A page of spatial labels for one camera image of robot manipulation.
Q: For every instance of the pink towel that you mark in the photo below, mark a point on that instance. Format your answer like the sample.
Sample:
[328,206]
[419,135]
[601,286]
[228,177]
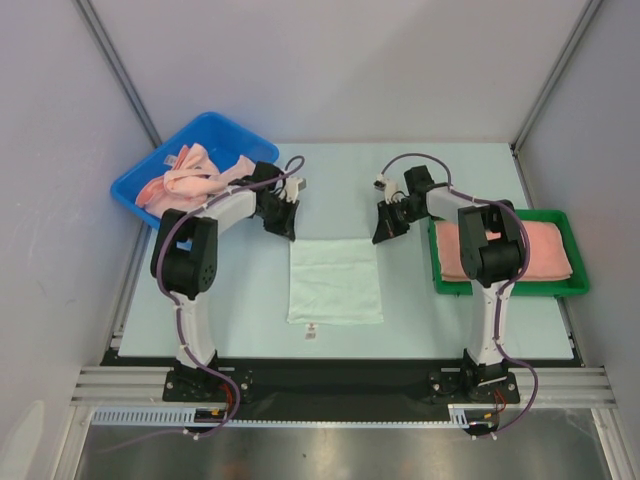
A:
[548,259]
[190,182]

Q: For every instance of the light blue towel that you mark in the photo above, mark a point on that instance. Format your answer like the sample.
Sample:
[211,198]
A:
[335,283]

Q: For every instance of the green plastic tray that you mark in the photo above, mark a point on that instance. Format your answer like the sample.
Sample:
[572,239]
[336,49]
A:
[577,284]

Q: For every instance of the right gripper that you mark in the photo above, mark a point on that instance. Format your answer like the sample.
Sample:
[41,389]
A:
[393,212]

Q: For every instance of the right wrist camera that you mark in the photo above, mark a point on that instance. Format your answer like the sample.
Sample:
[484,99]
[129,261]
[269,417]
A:
[389,188]

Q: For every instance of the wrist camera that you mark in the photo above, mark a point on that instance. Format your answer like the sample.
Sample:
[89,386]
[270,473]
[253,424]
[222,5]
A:
[291,189]
[389,188]

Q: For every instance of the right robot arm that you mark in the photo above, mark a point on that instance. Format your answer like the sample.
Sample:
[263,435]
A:
[493,251]

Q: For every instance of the aluminium frame rail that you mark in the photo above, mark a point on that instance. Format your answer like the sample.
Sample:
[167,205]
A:
[138,386]

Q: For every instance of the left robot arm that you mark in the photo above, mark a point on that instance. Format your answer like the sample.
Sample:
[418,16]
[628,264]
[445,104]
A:
[185,257]

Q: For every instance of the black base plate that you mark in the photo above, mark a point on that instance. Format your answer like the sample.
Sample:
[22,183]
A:
[334,390]

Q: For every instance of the pink towel in bin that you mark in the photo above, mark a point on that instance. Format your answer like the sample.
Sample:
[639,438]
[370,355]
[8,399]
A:
[190,182]

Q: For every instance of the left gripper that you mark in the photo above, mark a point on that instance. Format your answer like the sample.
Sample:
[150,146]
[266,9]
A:
[286,226]

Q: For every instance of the white slotted cable duct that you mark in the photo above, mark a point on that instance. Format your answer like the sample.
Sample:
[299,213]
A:
[160,416]

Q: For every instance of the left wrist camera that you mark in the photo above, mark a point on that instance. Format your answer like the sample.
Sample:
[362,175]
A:
[291,189]

